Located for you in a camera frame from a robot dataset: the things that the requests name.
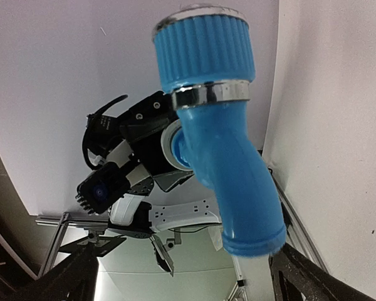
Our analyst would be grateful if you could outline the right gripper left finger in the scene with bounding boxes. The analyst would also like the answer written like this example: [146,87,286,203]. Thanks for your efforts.
[0,244,98,300]

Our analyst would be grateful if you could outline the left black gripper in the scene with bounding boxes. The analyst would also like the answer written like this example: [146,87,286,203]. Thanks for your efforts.
[118,91,193,192]

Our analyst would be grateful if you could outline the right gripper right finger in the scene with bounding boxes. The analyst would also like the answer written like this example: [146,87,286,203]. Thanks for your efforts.
[269,244,373,300]

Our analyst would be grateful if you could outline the white plastic pipe fitting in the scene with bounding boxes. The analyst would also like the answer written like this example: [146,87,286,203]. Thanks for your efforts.
[160,119,192,171]

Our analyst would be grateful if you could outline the blue water faucet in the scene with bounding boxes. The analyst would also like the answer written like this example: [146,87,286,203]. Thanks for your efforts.
[152,4,286,257]

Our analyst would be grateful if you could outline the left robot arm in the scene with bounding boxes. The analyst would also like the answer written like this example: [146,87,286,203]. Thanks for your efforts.
[76,91,221,238]

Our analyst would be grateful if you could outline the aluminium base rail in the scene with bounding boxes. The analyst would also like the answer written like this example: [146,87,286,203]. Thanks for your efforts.
[227,180,328,300]

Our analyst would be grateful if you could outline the left black camera cable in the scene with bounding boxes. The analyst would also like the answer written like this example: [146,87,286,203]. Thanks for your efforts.
[81,94,129,170]

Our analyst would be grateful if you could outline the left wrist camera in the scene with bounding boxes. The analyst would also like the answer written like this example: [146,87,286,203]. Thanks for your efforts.
[75,161,136,214]

